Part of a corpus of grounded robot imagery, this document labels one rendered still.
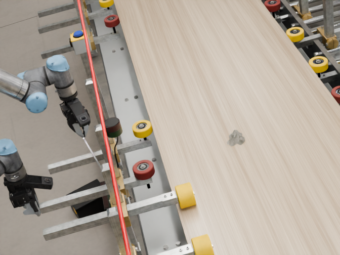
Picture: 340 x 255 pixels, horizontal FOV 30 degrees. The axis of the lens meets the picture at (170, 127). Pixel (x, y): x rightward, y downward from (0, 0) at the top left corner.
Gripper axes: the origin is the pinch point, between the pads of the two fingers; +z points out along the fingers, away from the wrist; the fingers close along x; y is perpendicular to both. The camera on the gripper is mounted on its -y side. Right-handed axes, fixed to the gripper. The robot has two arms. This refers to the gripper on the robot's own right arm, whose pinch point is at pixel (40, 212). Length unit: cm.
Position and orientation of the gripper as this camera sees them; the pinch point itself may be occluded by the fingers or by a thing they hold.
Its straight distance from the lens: 247.8
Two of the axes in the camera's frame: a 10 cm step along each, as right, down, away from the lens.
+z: 1.9, 7.7, 6.1
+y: -9.6, 2.7, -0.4
